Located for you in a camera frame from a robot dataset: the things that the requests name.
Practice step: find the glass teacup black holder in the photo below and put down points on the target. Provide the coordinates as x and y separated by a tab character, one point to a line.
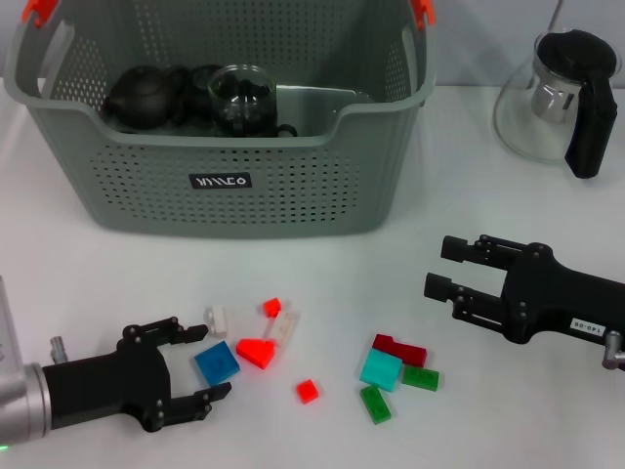
200	83
241	105

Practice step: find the grey perforated storage bin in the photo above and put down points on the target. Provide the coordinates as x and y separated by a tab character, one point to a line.
244	205

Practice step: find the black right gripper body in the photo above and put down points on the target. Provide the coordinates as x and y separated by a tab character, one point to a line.
552	298

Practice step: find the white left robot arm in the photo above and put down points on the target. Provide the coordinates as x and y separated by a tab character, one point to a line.
24	405

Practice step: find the dark red toy brick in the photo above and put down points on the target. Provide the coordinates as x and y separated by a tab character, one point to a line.
405	352

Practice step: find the blue toy brick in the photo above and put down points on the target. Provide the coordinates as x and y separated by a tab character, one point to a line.
217	362

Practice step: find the green toy brick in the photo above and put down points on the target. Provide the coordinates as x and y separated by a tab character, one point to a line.
420	378
376	405

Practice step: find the small orange-red toy brick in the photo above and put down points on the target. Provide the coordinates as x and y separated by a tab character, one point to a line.
272	308
307	391

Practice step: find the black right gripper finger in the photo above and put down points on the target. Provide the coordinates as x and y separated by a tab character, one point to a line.
476	308
488	251

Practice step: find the white pink toy brick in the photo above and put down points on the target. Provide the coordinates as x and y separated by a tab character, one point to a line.
217	320

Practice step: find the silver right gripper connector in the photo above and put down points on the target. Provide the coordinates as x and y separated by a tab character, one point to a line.
610	356

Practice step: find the teal toy brick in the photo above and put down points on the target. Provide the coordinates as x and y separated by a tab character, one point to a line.
381	371

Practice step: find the black clay teapot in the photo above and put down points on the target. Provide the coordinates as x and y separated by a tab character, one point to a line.
141	98

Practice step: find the beige translucent toy brick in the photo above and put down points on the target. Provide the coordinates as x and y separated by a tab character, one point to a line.
286	328

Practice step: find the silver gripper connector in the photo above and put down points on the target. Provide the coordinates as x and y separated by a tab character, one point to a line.
57	349
610	356

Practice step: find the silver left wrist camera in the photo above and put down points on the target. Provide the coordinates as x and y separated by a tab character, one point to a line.
5	332

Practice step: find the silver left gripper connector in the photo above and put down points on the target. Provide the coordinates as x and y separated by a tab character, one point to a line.
57	349

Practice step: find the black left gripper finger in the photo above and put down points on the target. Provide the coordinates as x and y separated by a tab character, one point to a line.
166	332
188	408

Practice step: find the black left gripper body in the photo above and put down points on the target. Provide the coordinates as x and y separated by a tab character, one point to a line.
107	386

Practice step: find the large orange-red toy brick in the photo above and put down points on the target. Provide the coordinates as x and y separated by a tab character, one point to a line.
256	353

